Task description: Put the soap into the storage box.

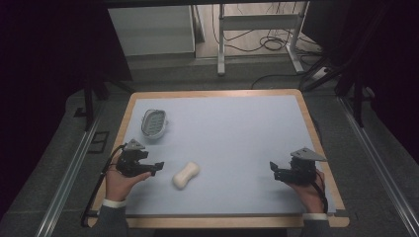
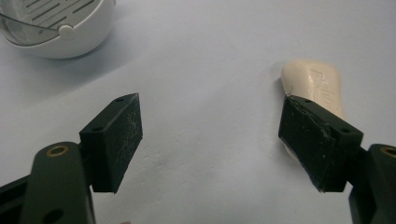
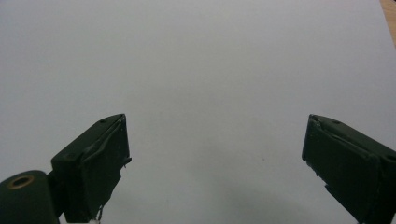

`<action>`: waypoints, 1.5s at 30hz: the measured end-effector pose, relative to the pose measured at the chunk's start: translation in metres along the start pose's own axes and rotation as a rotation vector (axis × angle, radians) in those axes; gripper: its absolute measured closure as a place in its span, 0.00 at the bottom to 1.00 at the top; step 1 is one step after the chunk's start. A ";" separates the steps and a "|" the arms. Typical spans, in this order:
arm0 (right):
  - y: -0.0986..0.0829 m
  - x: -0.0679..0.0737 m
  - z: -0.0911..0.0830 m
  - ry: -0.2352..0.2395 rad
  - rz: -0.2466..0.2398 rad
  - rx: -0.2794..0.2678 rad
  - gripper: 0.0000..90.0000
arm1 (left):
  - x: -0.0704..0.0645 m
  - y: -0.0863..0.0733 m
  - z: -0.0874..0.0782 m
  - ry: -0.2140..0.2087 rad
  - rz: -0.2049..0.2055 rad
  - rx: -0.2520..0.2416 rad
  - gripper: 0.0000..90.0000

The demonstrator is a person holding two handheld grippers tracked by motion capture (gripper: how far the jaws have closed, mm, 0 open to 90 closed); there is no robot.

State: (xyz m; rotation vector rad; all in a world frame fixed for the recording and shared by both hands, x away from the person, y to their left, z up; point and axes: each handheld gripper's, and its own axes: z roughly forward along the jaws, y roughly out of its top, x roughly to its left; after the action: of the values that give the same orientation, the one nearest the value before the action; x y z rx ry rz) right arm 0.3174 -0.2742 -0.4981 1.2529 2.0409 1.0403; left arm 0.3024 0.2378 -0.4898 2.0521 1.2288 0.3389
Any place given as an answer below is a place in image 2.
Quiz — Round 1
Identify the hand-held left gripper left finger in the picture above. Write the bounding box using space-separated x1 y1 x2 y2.
78 92 144 194

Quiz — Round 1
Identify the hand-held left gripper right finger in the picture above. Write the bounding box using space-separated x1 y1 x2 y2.
277 94 364 193

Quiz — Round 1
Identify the cream soap bar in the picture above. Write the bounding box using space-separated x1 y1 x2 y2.
280 59 346 162

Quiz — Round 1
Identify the white soap box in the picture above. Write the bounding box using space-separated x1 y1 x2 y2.
0 0 117 60

